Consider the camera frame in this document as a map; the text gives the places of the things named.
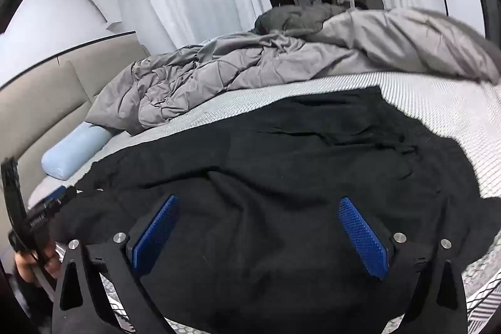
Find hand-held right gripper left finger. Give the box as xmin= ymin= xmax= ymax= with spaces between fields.
xmin=51 ymin=195 xmax=181 ymax=334

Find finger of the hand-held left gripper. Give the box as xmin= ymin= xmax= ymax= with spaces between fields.
xmin=23 ymin=186 xmax=79 ymax=231
xmin=1 ymin=157 xmax=27 ymax=221

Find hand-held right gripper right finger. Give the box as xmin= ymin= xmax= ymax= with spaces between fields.
xmin=338 ymin=197 xmax=468 ymax=334

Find black pants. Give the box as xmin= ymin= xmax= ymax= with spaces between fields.
xmin=51 ymin=85 xmax=501 ymax=334

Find person's left hand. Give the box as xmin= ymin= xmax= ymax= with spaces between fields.
xmin=15 ymin=240 xmax=61 ymax=285

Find light blue bolster pillow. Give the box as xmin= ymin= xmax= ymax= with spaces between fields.
xmin=41 ymin=122 xmax=112 ymax=178

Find beige padded headboard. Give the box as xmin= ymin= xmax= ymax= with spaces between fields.
xmin=0 ymin=31 xmax=151 ymax=186

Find bed with honeycomb sheet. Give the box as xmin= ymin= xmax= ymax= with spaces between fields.
xmin=27 ymin=72 xmax=501 ymax=334

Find grey duvet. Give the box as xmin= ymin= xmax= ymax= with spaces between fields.
xmin=84 ymin=7 xmax=501 ymax=135

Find dark grey pillow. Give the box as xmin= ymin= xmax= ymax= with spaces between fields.
xmin=254 ymin=3 xmax=353 ymax=35

